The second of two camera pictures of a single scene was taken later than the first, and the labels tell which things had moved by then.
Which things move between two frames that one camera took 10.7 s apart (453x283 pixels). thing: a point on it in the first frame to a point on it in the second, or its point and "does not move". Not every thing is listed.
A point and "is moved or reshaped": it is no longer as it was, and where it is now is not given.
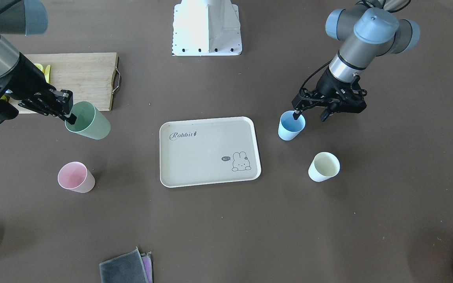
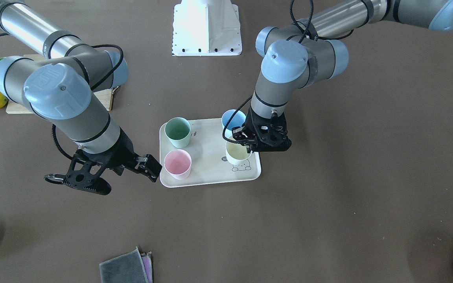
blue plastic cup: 289,127 to 237,120
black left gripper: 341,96 to 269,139
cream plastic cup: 324,166 to 236,153
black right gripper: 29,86 to 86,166
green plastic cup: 90,123 is moved or reshaped
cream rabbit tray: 208,151 does not move
